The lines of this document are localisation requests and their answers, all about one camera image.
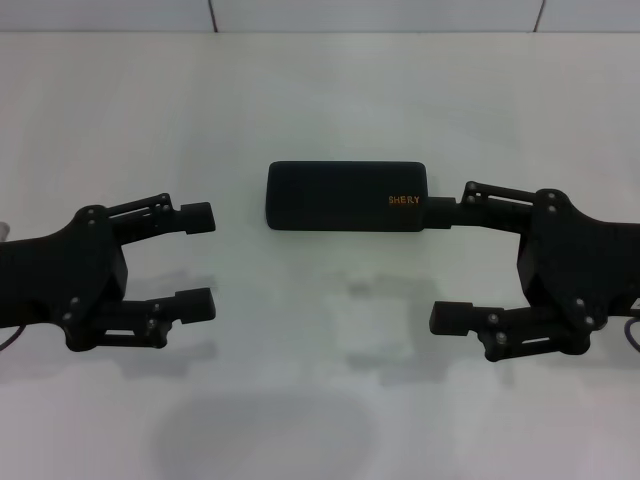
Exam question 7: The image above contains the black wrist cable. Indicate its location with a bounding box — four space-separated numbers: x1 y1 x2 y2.
0 324 27 352
624 308 640 354

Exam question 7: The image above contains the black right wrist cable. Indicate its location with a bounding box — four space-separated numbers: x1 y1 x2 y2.
624 308 640 354

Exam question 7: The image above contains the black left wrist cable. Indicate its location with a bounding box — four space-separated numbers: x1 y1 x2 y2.
0 324 27 352

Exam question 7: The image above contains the black glasses case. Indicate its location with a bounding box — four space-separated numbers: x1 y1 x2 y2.
265 160 429 233

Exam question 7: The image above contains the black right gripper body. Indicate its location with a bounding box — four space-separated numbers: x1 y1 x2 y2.
516 188 640 357

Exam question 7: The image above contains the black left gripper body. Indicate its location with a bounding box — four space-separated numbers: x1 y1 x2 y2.
0 204 130 352

